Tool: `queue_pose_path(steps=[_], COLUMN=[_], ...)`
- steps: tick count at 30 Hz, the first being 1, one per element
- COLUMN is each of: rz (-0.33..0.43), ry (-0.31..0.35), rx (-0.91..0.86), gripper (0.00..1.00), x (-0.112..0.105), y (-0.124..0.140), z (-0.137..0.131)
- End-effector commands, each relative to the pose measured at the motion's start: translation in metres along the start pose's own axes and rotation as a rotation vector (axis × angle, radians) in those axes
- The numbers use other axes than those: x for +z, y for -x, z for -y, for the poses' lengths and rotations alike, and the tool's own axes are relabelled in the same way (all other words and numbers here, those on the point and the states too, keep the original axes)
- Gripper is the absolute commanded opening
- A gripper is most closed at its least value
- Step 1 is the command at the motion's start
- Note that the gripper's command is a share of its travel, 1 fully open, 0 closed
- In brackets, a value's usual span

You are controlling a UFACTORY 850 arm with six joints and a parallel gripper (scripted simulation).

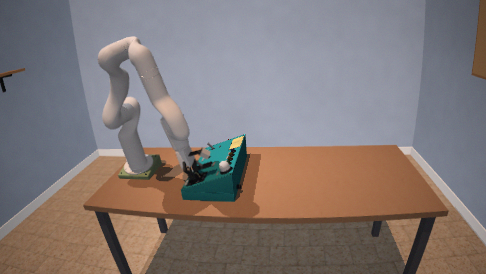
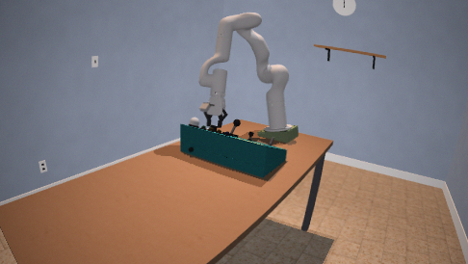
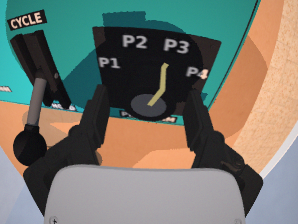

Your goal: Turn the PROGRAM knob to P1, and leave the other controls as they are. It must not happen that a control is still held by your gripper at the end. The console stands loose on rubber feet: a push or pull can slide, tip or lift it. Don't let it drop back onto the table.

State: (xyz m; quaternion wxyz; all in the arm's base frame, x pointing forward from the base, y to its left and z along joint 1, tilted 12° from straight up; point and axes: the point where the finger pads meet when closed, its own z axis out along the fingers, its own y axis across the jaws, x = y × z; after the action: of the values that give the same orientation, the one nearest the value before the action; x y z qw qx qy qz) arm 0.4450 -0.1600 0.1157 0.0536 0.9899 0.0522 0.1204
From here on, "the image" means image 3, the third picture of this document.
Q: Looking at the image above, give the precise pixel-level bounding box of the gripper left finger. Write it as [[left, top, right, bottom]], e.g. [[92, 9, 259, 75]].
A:
[[23, 84, 110, 217]]

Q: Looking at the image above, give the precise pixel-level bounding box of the teal control panel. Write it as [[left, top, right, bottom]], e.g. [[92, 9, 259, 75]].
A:
[[0, 0, 261, 167]]

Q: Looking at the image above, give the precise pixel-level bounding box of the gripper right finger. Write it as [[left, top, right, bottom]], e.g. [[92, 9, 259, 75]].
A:
[[182, 89, 263, 218]]

